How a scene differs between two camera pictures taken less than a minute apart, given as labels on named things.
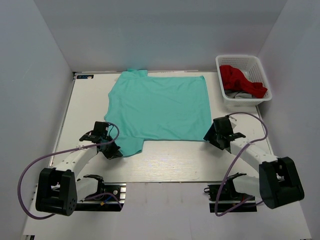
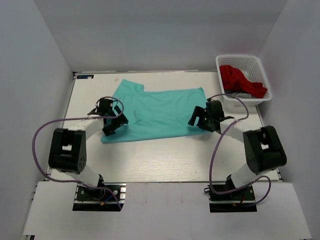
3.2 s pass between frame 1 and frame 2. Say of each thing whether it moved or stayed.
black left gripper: moved
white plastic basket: stayed
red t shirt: stayed
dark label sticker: stayed
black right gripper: moved
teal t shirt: moved
